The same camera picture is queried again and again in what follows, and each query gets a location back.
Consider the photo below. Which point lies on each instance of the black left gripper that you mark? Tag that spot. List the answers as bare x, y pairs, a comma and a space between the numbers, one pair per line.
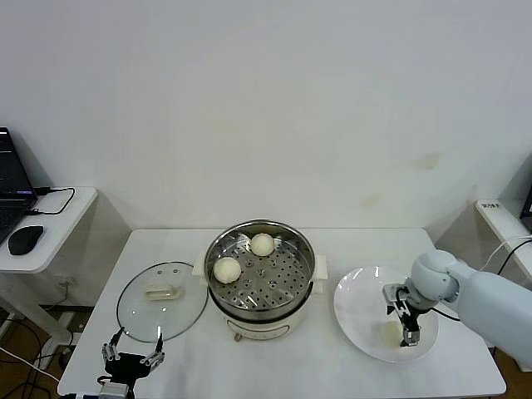
124, 365

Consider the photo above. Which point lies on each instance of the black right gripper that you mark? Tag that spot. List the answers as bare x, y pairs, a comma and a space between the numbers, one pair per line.
409, 318

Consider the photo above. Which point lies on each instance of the white steamed baozi bun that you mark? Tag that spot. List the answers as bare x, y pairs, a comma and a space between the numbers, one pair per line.
227, 270
262, 244
390, 332

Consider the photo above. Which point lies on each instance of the glass pot lid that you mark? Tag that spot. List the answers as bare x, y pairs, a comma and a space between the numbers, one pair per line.
162, 292

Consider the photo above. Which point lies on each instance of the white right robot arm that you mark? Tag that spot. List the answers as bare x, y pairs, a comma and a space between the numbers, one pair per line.
490, 299

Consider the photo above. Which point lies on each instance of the stainless steel steamer basket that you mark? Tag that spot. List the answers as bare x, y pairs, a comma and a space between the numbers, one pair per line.
270, 276

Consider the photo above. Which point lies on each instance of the white round plate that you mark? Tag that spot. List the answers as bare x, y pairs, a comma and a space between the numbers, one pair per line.
361, 316

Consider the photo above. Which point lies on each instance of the cream electric cooking pot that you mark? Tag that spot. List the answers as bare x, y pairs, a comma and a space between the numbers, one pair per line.
257, 328

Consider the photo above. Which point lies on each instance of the white side table with laptop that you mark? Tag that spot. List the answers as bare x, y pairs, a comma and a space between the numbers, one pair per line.
54, 232

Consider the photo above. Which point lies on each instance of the small printed label sticker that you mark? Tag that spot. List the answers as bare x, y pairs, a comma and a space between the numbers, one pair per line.
490, 205

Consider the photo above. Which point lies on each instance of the black computer mouse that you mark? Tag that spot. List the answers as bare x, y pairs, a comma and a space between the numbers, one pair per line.
25, 239

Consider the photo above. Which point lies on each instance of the black box on side table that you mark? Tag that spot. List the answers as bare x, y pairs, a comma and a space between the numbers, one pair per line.
528, 214

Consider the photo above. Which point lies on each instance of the black laptop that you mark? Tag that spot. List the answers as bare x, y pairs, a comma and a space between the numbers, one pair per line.
12, 174

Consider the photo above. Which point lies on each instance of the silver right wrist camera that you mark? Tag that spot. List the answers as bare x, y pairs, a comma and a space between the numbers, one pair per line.
392, 291

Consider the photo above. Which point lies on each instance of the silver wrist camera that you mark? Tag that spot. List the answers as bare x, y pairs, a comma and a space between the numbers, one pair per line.
392, 291
113, 391

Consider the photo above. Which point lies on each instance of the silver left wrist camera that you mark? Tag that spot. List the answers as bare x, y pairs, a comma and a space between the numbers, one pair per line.
113, 391

